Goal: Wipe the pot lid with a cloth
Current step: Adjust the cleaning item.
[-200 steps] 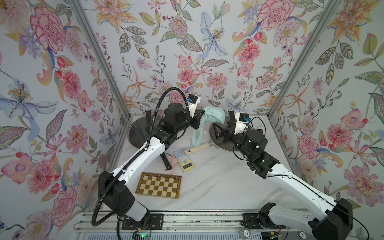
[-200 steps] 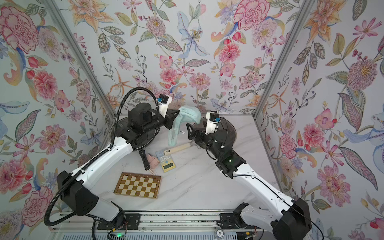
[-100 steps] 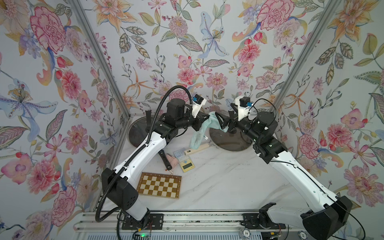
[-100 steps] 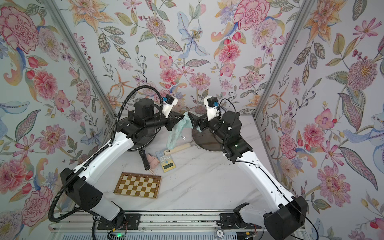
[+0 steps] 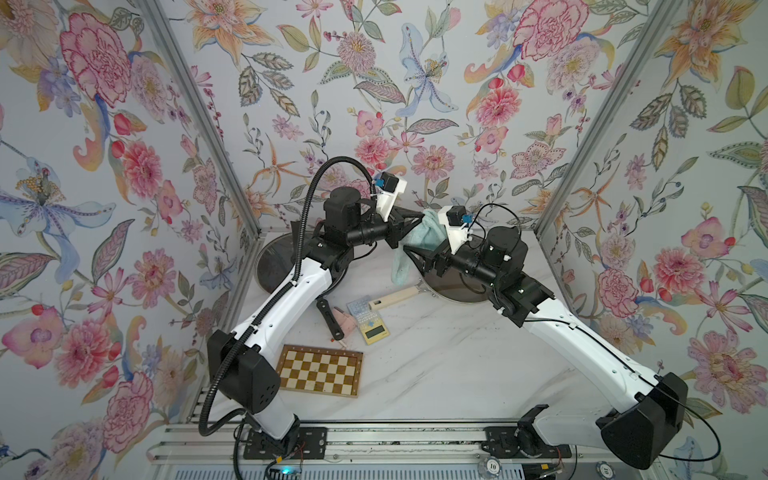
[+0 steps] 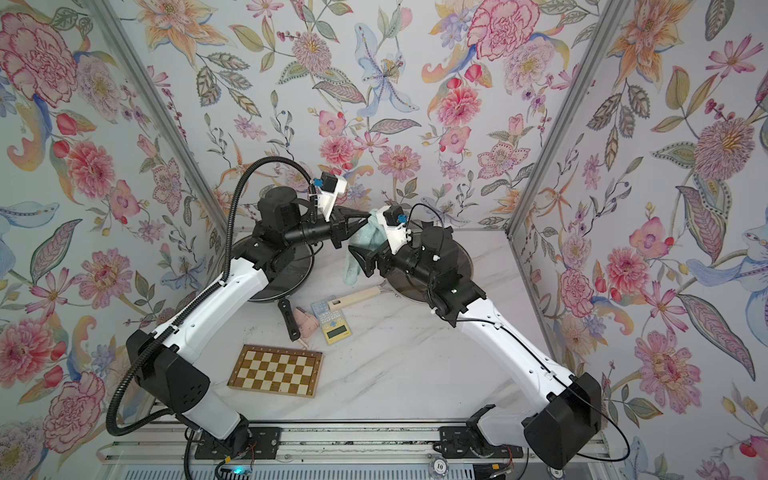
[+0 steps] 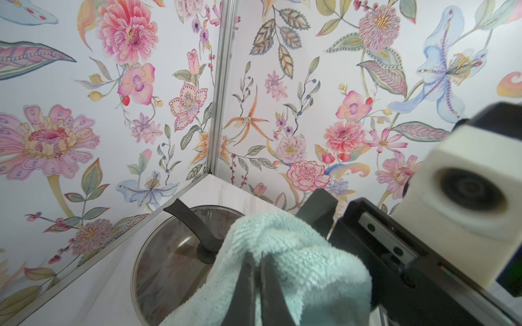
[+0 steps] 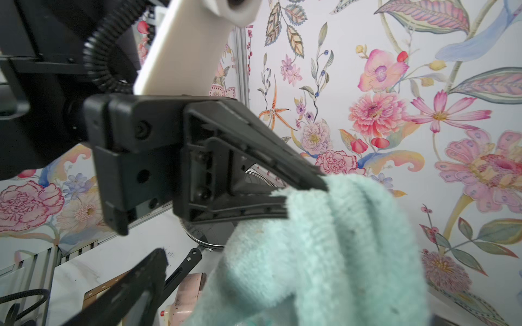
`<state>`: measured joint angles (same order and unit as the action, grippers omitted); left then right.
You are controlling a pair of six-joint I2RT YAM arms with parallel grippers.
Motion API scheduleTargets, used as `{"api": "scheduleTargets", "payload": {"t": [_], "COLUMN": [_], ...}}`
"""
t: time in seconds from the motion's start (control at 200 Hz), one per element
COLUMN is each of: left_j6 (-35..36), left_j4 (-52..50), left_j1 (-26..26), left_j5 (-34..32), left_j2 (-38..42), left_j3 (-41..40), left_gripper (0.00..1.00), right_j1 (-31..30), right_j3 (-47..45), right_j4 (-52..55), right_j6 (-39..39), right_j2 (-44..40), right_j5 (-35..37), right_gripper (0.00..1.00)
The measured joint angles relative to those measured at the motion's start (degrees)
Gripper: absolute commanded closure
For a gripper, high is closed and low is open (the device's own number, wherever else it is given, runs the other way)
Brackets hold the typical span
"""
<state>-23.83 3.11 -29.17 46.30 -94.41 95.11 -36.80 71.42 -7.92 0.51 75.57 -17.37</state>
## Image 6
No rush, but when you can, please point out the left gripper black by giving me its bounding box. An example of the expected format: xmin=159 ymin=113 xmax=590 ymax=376
xmin=280 ymin=207 xmax=370 ymax=250

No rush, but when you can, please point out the glass pot lid black handle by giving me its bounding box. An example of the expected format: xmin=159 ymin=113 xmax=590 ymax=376
xmin=384 ymin=233 xmax=473 ymax=303

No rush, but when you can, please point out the glass wok lid black handle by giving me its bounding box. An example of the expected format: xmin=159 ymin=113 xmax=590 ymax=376
xmin=232 ymin=237 xmax=314 ymax=303

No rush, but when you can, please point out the light green cleaning cloth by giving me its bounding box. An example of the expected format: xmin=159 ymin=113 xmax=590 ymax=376
xmin=343 ymin=210 xmax=387 ymax=286

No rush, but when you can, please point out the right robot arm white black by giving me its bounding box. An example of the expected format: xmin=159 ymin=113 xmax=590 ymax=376
xmin=348 ymin=223 xmax=601 ymax=470

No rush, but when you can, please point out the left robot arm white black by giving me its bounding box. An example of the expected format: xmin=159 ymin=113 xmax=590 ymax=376
xmin=107 ymin=187 xmax=369 ymax=448

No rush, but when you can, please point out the pink small object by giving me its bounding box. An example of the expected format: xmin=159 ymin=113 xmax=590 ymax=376
xmin=293 ymin=307 xmax=320 ymax=340

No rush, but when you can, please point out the yellow blue calculator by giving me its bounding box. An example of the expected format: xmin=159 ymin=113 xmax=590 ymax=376
xmin=311 ymin=297 xmax=352 ymax=345

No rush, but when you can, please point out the wooden chessboard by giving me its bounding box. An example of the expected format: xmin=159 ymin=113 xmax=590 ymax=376
xmin=227 ymin=345 xmax=323 ymax=398

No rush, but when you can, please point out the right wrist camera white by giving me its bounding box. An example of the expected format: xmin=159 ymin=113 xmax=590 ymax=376
xmin=376 ymin=205 xmax=412 ymax=254

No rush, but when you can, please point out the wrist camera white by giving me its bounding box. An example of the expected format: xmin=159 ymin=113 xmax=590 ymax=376
xmin=313 ymin=172 xmax=348 ymax=222
xmin=376 ymin=205 xmax=412 ymax=254

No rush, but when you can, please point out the brown frying pan cream handle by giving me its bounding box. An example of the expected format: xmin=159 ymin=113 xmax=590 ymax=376
xmin=325 ymin=239 xmax=474 ymax=312

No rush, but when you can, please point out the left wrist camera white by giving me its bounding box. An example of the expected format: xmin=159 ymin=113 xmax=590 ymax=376
xmin=313 ymin=172 xmax=348 ymax=222

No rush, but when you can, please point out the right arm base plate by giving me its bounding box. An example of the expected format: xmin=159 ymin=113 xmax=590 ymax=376
xmin=432 ymin=425 xmax=524 ymax=460

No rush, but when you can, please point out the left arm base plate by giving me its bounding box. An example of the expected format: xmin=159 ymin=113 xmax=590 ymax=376
xmin=194 ymin=426 xmax=282 ymax=461

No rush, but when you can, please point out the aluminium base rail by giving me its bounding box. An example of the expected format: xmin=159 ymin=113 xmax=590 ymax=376
xmin=95 ymin=422 xmax=613 ymax=466

